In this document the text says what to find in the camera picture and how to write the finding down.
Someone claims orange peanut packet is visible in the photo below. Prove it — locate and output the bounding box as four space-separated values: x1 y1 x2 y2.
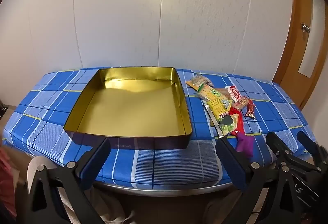
185 74 215 92

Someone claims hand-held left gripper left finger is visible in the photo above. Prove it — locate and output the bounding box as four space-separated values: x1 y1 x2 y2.
26 138 111 224

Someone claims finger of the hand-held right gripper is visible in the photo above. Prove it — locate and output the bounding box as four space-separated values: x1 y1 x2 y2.
297 131 328 166
265 132 321 176

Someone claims blue plaid tablecloth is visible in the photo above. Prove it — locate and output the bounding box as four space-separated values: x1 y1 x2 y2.
2 67 316 190

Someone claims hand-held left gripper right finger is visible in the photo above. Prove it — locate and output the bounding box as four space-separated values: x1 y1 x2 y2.
215 138 305 224

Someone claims dark red chocolate candy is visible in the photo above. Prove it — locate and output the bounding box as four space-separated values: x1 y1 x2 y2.
245 100 257 120

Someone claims green yellow cracker packet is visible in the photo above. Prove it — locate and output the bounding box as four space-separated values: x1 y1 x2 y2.
197 83 230 102

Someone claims gold tin box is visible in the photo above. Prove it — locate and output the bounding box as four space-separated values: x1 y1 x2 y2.
63 67 193 150

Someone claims purple packet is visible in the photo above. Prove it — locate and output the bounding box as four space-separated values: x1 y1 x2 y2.
236 132 254 157

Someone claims person's left leg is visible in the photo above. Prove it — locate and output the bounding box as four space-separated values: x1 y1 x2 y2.
58 183 137 224

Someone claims red ruffled cloth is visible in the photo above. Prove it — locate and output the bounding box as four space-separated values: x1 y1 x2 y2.
0 147 17 217

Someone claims wooden door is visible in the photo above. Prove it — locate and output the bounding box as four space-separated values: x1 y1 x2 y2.
273 0 328 111

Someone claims pink oat bar packet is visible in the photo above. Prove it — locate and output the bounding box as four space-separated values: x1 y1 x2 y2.
232 96 251 111

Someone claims red white candy packet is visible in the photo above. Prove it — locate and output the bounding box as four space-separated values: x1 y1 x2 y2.
225 86 243 102

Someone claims yellow seaweed packet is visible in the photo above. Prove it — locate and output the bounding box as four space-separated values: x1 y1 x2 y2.
207 98 240 135

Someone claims plain red snack packet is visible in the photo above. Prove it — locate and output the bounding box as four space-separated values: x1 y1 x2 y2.
229 107 247 137

